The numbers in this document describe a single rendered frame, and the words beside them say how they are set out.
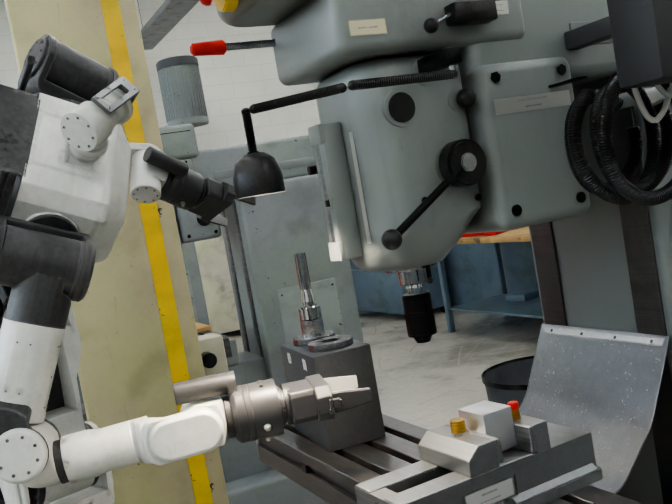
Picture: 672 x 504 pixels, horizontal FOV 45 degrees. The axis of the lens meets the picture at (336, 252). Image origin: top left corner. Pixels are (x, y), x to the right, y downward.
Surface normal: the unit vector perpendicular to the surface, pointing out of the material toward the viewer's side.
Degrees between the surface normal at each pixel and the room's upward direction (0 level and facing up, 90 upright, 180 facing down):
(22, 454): 84
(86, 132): 115
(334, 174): 90
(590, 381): 63
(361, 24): 90
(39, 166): 57
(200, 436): 91
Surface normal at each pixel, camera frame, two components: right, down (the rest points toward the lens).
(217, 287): 0.43, -0.01
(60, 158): 0.48, -0.59
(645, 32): -0.89, 0.18
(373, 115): -0.23, 0.11
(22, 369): 0.16, -0.07
